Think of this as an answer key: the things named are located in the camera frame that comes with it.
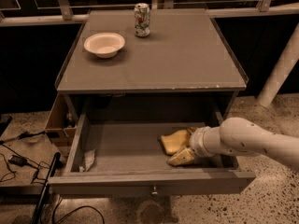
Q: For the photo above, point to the metal window railing frame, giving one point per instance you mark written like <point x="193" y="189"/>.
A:
<point x="62" y="6"/>

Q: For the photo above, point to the brown cardboard box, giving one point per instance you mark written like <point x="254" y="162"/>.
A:
<point x="58" y="129"/>

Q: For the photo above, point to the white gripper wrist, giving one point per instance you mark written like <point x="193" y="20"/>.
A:
<point x="197" y="145"/>

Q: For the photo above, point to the white paper bowl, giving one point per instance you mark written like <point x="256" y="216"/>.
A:
<point x="104" y="45"/>

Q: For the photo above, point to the black pole stand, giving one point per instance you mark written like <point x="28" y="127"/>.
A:
<point x="45" y="189"/>

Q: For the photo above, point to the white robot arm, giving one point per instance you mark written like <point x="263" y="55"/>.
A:
<point x="234" y="137"/>

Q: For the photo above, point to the black power adapter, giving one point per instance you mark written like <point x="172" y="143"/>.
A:
<point x="17" y="160"/>

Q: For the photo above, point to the crumpled white paper scrap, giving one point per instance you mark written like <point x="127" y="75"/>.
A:
<point x="88" y="161"/>

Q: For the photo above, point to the green patterned soda can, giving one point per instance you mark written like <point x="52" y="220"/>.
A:
<point x="142" y="19"/>

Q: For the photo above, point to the grey cabinet with counter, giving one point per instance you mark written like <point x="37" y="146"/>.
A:
<point x="182" y="71"/>

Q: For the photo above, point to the metal drawer knob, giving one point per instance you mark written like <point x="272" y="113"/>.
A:
<point x="154" y="192"/>

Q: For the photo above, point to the open grey top drawer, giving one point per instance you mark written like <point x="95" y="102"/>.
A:
<point x="130" y="160"/>

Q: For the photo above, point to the yellow sponge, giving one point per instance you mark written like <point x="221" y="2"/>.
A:
<point x="175" y="141"/>

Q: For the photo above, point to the white diagonal pillar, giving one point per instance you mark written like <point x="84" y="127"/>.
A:
<point x="286" y="62"/>

